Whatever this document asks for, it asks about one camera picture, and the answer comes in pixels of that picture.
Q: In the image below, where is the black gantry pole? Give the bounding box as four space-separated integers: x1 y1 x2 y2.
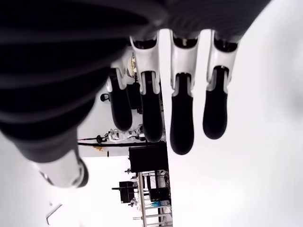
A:
77 140 149 147

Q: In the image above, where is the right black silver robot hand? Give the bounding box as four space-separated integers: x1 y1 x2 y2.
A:
0 0 273 189

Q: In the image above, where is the black PC tower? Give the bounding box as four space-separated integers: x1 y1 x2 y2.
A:
150 187 170 202

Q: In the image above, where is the black cabinet on casters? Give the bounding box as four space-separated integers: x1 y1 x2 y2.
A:
128 144 169 173

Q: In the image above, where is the cream padded object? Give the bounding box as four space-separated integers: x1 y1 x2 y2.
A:
127 56 138 77

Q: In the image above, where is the black computer monitor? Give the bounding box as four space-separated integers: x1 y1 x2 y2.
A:
111 181 138 204

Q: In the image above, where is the white frame wooden desk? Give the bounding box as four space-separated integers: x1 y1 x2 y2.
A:
136 170 174 227

